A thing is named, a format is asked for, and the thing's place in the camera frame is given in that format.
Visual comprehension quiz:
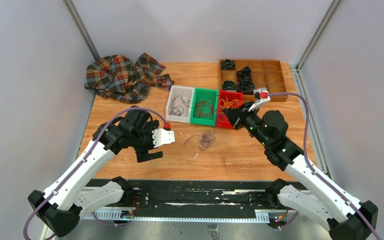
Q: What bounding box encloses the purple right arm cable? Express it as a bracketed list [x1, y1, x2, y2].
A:
[259, 92, 382, 240]

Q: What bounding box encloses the red wire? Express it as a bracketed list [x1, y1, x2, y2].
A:
[194, 94, 217, 121]

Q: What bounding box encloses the red plastic bin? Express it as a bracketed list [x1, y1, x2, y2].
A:
[215, 90, 244, 128]

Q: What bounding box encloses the plaid flannel shirt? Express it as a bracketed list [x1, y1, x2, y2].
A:
[84, 53, 175, 104]

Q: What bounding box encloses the black coiled cable middle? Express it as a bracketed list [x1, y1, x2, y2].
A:
[235, 66, 253, 82]

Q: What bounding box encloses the black coiled cable lower-left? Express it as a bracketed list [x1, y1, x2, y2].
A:
[221, 80, 238, 92]

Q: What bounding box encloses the white plastic bin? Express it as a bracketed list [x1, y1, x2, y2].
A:
[165, 85, 195, 124]

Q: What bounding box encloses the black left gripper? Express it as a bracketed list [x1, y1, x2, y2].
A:
[131, 120, 164, 162]

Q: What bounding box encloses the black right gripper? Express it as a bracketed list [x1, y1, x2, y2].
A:
[222, 100, 270, 147]

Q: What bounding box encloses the black coiled cable lower-right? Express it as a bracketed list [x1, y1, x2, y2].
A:
[236, 79, 256, 96]

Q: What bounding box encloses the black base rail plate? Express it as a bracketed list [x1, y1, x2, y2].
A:
[85, 179, 296, 224]

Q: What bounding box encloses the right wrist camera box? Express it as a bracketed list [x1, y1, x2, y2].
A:
[247, 87, 271, 112]

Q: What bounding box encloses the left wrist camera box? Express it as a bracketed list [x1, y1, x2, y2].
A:
[151, 128, 176, 148]

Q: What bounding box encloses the green plastic bin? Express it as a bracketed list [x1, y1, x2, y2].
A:
[190, 88, 219, 127]

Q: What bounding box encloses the black coiled cable top-left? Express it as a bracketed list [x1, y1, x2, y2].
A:
[220, 58, 237, 71]

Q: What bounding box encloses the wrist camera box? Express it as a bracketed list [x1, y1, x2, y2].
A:
[151, 128, 176, 148]
[247, 87, 271, 112]

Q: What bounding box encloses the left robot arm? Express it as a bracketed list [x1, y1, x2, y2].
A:
[22, 106, 176, 240]

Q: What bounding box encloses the yellow wire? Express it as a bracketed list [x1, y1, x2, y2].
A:
[219, 97, 235, 117]
[226, 97, 244, 110]

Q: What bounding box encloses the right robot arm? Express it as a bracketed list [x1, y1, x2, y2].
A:
[223, 103, 379, 240]

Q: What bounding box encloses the coloured wire bundle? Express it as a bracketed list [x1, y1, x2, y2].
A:
[183, 130, 218, 152]

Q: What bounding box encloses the wooden compartment tray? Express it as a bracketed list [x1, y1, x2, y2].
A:
[218, 58, 287, 96]

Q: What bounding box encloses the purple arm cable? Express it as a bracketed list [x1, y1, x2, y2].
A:
[23, 106, 172, 240]
[259, 92, 382, 240]

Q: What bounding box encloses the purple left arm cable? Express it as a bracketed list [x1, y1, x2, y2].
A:
[23, 106, 172, 240]

